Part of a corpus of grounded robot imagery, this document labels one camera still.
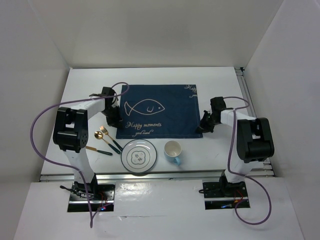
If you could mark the aluminium right side rail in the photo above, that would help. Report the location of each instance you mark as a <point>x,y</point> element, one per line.
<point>265,167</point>

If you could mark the gold fork green handle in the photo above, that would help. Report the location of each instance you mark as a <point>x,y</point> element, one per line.
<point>105,132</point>

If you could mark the aluminium front rail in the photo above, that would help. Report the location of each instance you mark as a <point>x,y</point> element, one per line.
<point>148,177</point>

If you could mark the gold knife green handle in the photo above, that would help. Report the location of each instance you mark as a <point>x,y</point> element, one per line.
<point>99,151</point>

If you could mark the aluminium rail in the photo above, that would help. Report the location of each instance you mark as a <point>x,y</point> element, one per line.
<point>265,167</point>
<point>148,177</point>

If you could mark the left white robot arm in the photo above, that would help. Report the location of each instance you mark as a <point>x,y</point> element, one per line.
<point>71,134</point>

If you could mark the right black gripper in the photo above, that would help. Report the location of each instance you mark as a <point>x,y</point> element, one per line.
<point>203,128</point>

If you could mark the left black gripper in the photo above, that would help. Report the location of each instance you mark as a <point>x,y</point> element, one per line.
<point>115,122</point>

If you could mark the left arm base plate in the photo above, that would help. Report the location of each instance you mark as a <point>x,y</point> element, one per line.
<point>103,199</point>

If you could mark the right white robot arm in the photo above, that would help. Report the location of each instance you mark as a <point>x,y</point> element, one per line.
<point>251,141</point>

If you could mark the white and blue mug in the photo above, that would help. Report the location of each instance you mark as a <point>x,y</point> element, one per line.
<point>172,152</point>

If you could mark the white plate green rim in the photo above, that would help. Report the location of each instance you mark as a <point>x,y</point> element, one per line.
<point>139,156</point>

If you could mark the gold spoon green handle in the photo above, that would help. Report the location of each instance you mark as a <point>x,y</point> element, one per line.
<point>100,136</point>

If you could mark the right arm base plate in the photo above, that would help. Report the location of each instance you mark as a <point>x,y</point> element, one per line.
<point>220,195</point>

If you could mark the dark blue fish placemat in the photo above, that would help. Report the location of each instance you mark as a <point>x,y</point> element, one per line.
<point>160,111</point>

